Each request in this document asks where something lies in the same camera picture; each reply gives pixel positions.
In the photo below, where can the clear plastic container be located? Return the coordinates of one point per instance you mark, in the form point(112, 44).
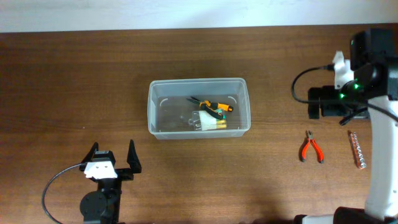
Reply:
point(168, 109)

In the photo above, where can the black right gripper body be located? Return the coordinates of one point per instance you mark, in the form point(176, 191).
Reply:
point(314, 102)

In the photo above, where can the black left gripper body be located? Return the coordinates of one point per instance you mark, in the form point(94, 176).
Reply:
point(123, 173)

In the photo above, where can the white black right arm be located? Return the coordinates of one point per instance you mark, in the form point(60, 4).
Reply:
point(365, 87)

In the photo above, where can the socket bit rail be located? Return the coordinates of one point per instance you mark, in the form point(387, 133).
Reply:
point(356, 149)

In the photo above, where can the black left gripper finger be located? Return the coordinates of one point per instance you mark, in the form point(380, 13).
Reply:
point(90, 154)
point(132, 159)

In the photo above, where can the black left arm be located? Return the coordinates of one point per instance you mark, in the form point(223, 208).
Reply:
point(102, 206)

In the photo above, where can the orange black pliers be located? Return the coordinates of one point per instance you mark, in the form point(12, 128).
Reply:
point(211, 107)

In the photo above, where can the clear screwdriver set case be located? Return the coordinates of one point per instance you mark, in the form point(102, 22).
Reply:
point(203, 121)

